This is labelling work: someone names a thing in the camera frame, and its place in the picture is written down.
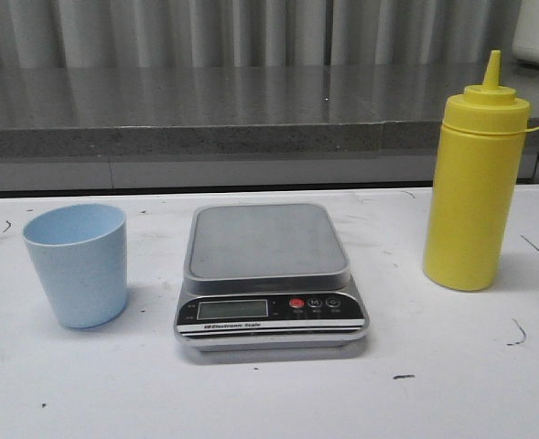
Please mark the light blue plastic cup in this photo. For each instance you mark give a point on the light blue plastic cup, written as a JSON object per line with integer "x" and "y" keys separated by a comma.
{"x": 80, "y": 255}

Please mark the yellow squeeze bottle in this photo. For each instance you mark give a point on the yellow squeeze bottle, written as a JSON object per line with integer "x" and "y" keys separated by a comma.
{"x": 481, "y": 142}

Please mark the silver digital kitchen scale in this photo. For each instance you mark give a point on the silver digital kitchen scale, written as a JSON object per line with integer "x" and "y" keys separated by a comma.
{"x": 265, "y": 276}

